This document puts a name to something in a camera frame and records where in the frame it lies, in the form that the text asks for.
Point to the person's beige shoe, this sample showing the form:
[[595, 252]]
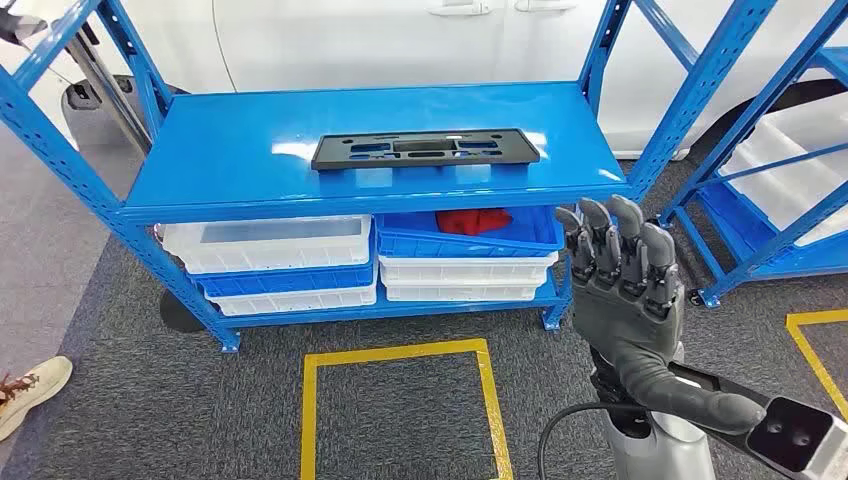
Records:
[[36, 391]]

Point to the blue plastic bin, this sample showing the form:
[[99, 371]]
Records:
[[411, 245], [285, 281]]

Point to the black plastic frame part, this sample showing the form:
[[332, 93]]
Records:
[[331, 156]]

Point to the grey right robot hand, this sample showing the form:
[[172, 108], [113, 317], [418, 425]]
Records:
[[626, 311]]

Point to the white car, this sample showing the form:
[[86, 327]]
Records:
[[364, 40]]

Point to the red cloth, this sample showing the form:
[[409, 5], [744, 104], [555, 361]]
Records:
[[474, 222]]

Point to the blue metal shelf rack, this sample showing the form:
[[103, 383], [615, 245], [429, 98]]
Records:
[[232, 132]]

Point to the blue wheeled shelf rack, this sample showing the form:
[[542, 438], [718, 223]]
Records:
[[729, 272]]

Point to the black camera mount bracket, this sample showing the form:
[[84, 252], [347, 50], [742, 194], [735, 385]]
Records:
[[729, 387]]

